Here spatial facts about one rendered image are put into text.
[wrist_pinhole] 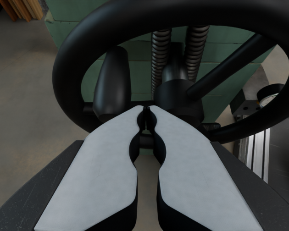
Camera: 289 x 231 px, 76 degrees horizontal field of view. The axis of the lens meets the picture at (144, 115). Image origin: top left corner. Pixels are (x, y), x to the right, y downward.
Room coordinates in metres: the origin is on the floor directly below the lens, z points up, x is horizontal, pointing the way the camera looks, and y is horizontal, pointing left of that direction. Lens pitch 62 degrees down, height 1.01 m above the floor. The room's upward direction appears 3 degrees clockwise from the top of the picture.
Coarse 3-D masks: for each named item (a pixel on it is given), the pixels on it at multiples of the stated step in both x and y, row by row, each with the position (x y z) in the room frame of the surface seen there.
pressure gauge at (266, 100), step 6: (276, 84) 0.27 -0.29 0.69; (282, 84) 0.27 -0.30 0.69; (264, 90) 0.26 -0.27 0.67; (270, 90) 0.26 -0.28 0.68; (276, 90) 0.25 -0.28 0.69; (258, 96) 0.26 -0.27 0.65; (264, 96) 0.25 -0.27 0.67; (270, 96) 0.24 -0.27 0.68; (258, 102) 0.27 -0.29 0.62; (264, 102) 0.25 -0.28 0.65
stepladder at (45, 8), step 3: (39, 0) 1.05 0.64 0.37; (42, 0) 1.06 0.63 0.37; (45, 0) 1.04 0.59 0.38; (39, 3) 1.05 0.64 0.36; (42, 3) 1.05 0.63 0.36; (45, 3) 1.08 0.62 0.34; (42, 6) 1.05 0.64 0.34; (45, 6) 1.06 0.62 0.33; (45, 9) 1.05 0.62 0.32; (48, 9) 1.07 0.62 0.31; (45, 12) 1.05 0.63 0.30
